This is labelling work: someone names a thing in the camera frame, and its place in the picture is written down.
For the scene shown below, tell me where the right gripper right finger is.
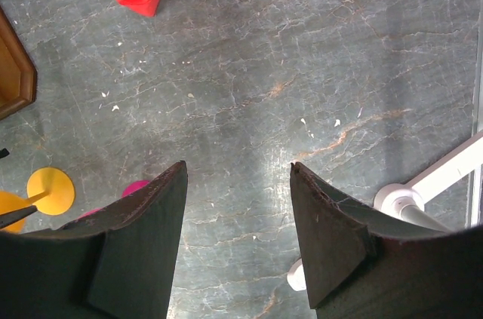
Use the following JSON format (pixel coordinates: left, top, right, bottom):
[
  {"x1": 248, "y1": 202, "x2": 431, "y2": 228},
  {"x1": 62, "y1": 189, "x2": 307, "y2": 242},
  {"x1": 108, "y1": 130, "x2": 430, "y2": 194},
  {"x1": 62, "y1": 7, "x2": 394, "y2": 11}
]
[{"x1": 290, "y1": 163, "x2": 482, "y2": 318}]

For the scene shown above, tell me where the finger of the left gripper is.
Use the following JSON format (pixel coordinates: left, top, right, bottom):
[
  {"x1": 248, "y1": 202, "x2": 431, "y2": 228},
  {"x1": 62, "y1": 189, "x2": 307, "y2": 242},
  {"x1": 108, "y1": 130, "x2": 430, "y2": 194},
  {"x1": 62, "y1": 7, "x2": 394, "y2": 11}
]
[{"x1": 0, "y1": 205, "x2": 38, "y2": 229}]

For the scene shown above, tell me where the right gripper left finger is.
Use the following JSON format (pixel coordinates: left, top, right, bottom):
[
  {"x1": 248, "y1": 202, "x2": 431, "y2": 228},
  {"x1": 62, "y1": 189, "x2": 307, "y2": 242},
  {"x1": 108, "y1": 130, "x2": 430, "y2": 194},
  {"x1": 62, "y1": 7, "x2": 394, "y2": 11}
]
[{"x1": 1, "y1": 161, "x2": 188, "y2": 318}]

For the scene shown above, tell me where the orange wine glass front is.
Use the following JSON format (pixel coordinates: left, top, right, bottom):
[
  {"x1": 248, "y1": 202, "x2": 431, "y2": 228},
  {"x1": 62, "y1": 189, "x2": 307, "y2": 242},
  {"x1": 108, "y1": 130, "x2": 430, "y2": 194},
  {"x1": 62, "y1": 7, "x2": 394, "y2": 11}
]
[{"x1": 1, "y1": 167, "x2": 75, "y2": 233}]

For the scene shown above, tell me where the magenta wine glass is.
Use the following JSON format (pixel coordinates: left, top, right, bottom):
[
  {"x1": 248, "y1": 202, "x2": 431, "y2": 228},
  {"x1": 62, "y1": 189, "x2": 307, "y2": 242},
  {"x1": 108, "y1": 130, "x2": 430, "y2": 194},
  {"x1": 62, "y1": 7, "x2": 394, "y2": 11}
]
[{"x1": 79, "y1": 180, "x2": 150, "y2": 218}]

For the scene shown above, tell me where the gold wine glass rack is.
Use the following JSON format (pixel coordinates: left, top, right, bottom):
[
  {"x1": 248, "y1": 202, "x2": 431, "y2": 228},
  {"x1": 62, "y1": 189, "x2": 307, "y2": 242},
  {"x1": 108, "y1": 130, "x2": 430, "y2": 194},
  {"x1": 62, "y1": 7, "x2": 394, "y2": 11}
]
[{"x1": 0, "y1": 10, "x2": 37, "y2": 119}]

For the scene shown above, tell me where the metal clothes rail stand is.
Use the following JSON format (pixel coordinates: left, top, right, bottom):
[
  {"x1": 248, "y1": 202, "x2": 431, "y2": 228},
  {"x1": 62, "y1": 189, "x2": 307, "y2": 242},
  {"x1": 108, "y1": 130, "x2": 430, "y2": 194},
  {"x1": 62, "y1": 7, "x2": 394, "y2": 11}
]
[{"x1": 286, "y1": 132, "x2": 483, "y2": 293}]

